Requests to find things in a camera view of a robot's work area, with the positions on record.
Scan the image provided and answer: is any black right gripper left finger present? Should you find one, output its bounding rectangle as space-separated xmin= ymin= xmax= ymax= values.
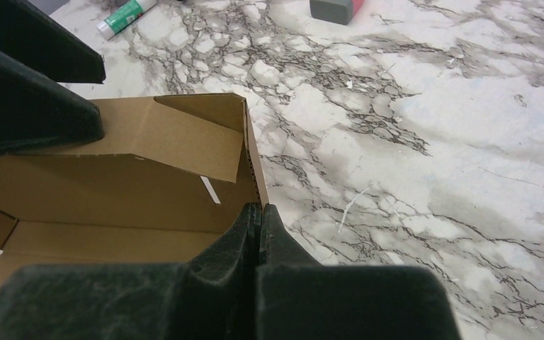
xmin=0 ymin=203 xmax=263 ymax=339

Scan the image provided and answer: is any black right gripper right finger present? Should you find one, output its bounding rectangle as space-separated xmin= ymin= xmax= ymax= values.
xmin=255 ymin=204 xmax=460 ymax=339

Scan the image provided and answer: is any green white glue stick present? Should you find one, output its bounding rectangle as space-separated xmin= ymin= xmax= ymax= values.
xmin=96 ymin=0 xmax=157 ymax=40

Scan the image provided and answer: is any brown cardboard box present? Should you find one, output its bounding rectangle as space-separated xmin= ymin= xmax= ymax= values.
xmin=0 ymin=93 xmax=268 ymax=287

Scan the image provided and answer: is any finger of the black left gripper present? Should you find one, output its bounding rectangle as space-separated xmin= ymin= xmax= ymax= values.
xmin=0 ymin=1 xmax=106 ymax=84
xmin=0 ymin=52 xmax=105 ymax=156

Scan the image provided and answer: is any pink whiteboard eraser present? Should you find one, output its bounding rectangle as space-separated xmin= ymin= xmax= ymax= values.
xmin=309 ymin=0 xmax=365 ymax=26

